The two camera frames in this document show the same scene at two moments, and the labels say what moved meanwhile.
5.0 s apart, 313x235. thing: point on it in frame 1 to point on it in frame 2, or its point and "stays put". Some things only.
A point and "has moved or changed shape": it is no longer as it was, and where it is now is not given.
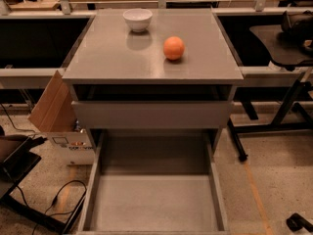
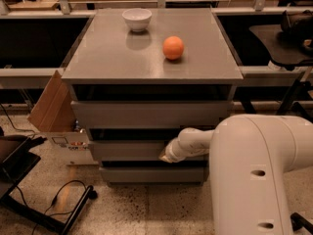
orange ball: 174,48 stays put
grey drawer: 154,182 has moved or changed shape
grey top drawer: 152,114 stays put
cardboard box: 55,115 stays put
